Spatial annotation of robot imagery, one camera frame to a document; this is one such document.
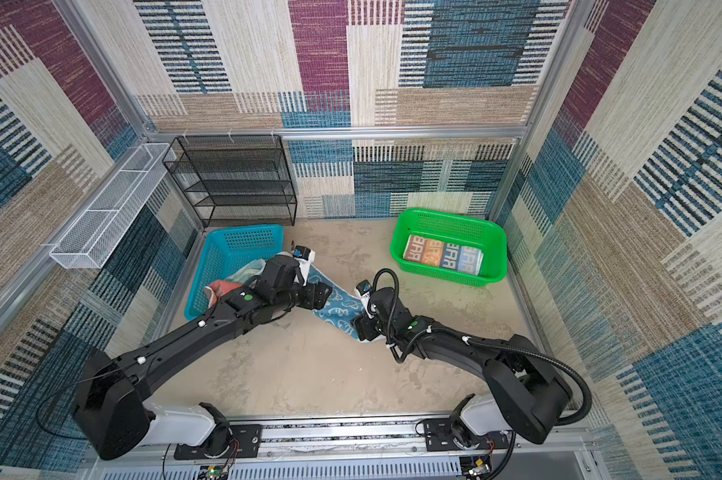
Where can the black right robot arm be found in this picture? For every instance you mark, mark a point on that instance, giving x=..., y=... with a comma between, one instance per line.
x=530, y=392

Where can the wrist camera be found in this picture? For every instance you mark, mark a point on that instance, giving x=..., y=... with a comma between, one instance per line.
x=305, y=258
x=363, y=291

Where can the white wire mesh tray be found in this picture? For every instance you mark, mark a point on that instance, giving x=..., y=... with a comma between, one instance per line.
x=91, y=240

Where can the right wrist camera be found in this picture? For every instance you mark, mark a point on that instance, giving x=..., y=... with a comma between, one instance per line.
x=363, y=291

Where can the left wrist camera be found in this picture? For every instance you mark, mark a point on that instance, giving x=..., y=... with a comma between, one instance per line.
x=305, y=258

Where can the multicolour rabbit towel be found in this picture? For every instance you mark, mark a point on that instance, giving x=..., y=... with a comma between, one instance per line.
x=443, y=255

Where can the light blue patterned towel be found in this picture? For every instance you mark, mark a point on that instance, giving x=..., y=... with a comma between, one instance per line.
x=340, y=308

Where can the red pink towel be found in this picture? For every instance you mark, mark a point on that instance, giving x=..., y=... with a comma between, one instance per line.
x=218, y=289

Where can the aluminium front rail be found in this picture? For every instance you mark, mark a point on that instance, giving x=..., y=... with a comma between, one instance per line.
x=387, y=446

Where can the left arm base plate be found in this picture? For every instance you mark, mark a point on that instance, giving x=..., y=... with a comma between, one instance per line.
x=234, y=442

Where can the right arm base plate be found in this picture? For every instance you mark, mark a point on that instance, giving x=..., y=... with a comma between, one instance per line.
x=443, y=434

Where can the green plastic basket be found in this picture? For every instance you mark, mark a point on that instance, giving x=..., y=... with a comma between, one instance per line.
x=484, y=235

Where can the black wire shelf rack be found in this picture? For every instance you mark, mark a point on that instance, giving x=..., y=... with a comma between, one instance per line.
x=234, y=180

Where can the teal plastic basket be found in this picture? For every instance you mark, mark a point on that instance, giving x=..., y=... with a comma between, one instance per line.
x=224, y=253

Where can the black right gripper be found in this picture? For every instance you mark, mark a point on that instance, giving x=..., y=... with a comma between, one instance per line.
x=364, y=328

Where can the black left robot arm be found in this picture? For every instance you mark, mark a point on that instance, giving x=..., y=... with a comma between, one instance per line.
x=111, y=402

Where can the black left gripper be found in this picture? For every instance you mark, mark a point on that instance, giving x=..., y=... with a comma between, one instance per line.
x=316, y=296

